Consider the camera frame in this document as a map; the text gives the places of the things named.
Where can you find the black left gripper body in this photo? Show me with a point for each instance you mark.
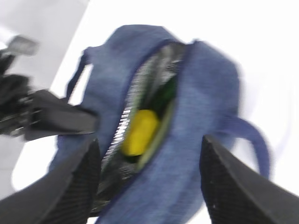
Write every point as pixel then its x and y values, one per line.
pixel 18 115

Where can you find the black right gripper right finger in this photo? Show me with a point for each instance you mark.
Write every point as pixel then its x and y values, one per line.
pixel 235 194

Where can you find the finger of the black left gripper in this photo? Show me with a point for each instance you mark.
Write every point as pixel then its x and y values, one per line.
pixel 48 115

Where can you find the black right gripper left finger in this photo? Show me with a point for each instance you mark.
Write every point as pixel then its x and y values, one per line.
pixel 64 196

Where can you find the yellow lemon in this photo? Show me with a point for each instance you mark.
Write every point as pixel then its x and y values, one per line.
pixel 142 128

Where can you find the dark blue lunch bag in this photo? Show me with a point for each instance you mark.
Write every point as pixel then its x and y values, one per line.
pixel 127 70

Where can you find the green cucumber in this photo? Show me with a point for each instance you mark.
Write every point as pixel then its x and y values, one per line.
pixel 158 103

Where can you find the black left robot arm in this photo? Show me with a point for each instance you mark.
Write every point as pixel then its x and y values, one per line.
pixel 15 83

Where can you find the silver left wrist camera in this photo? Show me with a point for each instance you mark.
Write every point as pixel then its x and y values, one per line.
pixel 20 45

